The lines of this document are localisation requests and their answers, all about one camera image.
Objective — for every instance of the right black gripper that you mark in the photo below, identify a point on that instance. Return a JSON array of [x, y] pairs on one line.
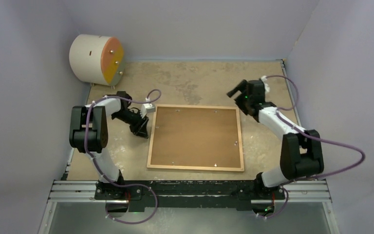
[[241, 87]]

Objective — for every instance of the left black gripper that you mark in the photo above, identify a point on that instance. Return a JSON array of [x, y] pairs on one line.
[[140, 128]]

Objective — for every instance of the wooden picture frame with glass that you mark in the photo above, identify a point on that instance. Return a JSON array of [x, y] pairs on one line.
[[174, 167]]

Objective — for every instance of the brown cardboard backing board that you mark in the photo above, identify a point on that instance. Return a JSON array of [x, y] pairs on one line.
[[196, 139]]

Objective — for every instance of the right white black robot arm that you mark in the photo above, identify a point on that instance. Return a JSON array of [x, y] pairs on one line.
[[301, 151]]

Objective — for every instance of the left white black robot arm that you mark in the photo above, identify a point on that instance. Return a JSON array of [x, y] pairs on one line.
[[89, 134]]

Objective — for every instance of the white cylindrical drum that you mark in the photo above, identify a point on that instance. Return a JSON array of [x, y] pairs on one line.
[[97, 59]]

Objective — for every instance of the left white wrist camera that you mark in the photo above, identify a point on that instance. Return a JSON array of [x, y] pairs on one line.
[[147, 108]]

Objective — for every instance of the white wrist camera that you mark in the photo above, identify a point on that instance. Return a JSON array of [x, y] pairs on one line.
[[266, 86], [147, 108]]

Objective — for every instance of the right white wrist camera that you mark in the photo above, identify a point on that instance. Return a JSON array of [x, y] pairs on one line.
[[266, 86]]

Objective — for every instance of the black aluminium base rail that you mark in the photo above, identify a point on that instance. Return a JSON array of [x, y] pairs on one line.
[[237, 194]]

